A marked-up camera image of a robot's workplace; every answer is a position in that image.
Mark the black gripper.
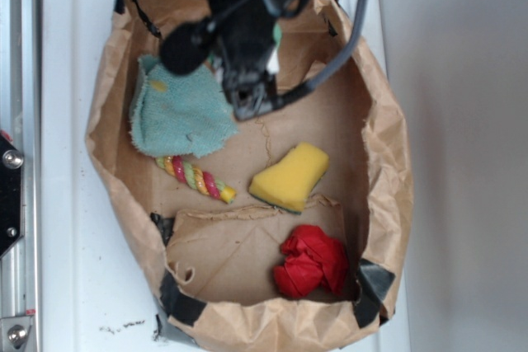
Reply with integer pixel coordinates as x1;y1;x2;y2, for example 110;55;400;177
159;0;317;120

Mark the green rubber ball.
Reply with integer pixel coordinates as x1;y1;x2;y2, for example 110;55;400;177
206;23;282;73

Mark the light blue terry cloth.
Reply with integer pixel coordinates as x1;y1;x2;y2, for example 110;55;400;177
129;54;238;158

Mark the yellow sponge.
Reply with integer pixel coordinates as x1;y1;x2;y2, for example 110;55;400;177
248;142;329;214

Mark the brown paper bag bin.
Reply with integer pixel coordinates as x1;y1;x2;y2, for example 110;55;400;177
86;0;413;351

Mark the crumpled red paper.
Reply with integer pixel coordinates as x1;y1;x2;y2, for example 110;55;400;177
273;224;349;298

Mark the grey braided cable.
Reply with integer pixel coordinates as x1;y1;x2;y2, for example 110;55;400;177
263;0;377;110

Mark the multicolour twisted rope toy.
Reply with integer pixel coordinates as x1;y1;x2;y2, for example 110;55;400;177
155;156;237;204

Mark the aluminium frame rail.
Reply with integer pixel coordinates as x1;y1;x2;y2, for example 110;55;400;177
1;0;43;351

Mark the black metal bracket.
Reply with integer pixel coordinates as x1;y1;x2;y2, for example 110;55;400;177
0;131;24;257

